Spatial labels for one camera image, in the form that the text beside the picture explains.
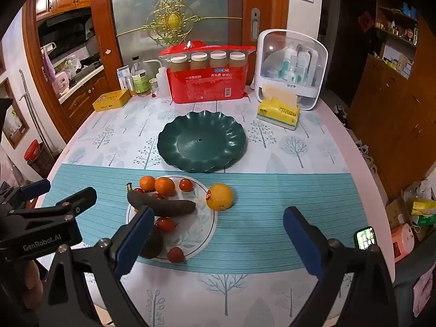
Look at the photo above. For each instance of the white-lidded jar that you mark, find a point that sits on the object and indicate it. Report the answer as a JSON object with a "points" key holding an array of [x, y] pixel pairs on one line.
{"points": [[237, 59], [179, 64], [218, 59], [199, 61]]}

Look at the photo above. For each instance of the yellow flat box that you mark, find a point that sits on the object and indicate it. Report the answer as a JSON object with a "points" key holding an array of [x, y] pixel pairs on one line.
{"points": [[110, 100]]}

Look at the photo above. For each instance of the pink small appliance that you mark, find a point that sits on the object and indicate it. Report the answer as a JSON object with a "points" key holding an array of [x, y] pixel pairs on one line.
{"points": [[402, 242]]}

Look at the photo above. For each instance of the green and yellow packet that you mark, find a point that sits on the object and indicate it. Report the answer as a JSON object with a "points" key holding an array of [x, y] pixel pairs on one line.
{"points": [[423, 211]]}

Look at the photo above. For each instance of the teal striped placemat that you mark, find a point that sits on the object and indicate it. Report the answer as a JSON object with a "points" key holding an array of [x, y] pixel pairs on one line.
{"points": [[259, 211]]}

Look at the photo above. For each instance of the yellow tissue pack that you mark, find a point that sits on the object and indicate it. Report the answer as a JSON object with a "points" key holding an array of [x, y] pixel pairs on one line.
{"points": [[277, 110]]}

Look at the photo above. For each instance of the person's left hand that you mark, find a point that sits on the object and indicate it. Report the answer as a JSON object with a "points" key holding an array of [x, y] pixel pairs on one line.
{"points": [[32, 276]]}

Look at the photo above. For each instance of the black range hood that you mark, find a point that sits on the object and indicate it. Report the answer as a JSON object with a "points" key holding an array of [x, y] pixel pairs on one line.
{"points": [[66, 18]]}

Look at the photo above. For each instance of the smart watch with lit screen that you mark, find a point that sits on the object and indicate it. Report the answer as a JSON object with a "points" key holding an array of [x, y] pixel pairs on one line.
{"points": [[365, 238]]}

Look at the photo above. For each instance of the small glass jar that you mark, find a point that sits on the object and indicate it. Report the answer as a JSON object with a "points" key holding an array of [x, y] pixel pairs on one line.
{"points": [[154, 86]]}

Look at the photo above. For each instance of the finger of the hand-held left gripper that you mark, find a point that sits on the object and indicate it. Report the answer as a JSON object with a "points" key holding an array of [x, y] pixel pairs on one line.
{"points": [[35, 187], [83, 198]]}

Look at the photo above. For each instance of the brown wooden cabinet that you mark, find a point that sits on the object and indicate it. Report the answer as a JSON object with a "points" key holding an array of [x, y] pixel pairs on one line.
{"points": [[391, 122]]}

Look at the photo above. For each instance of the gold door ornament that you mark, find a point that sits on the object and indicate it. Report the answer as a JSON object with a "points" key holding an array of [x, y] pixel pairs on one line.
{"points": [[170, 18]]}

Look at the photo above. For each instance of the dark avocado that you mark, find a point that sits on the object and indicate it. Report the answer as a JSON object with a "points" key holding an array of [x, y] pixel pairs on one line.
{"points": [[153, 245]]}

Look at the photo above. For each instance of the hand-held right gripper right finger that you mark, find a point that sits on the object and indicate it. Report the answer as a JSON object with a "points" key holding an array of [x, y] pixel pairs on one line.
{"points": [[303, 242]]}

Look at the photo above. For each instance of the wrinkled red date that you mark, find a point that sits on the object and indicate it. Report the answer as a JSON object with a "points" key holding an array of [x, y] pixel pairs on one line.
{"points": [[175, 254]]}

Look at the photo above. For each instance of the silver metal can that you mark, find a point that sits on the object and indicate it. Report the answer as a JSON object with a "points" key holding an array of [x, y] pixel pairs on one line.
{"points": [[130, 84]]}

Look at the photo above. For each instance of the mandarin orange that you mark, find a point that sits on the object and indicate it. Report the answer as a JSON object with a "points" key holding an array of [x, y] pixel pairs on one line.
{"points": [[165, 186], [147, 183]]}

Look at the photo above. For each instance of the red paper cup package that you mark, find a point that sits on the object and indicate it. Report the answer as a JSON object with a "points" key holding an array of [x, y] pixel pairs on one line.
{"points": [[207, 87]]}

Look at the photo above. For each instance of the large orange with red sticker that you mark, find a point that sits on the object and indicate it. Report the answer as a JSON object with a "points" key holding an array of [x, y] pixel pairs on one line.
{"points": [[220, 197]]}

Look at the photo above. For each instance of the wooden wall shelf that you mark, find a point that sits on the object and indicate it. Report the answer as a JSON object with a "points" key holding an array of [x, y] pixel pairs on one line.
{"points": [[397, 30]]}

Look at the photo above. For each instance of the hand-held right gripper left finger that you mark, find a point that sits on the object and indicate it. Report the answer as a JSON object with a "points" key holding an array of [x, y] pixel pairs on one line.
{"points": [[133, 242]]}

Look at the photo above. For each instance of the green label glass bottle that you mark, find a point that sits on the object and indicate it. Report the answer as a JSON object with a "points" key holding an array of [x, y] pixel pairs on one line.
{"points": [[140, 81]]}

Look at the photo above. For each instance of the white and blue carton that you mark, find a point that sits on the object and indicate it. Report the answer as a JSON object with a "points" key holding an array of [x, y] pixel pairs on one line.
{"points": [[122, 75]]}

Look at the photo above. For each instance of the overripe dark banana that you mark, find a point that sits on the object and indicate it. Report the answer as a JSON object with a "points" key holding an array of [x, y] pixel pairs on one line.
{"points": [[167, 206]]}

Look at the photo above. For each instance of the white cosmetics storage box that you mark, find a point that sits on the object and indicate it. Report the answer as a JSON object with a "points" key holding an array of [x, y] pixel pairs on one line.
{"points": [[293, 58]]}

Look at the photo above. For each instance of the cherry tomato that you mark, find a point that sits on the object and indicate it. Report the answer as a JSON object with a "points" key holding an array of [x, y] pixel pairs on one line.
{"points": [[186, 184], [138, 190], [166, 224]]}

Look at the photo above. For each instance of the dark green scalloped plate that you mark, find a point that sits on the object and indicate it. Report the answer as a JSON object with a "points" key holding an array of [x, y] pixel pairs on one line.
{"points": [[201, 141]]}

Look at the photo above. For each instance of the white squeeze bottle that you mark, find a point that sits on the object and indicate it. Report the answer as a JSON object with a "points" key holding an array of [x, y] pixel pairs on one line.
{"points": [[162, 82]]}

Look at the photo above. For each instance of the white leaf-print plate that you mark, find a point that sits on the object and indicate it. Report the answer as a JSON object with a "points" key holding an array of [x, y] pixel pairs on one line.
{"points": [[201, 226]]}

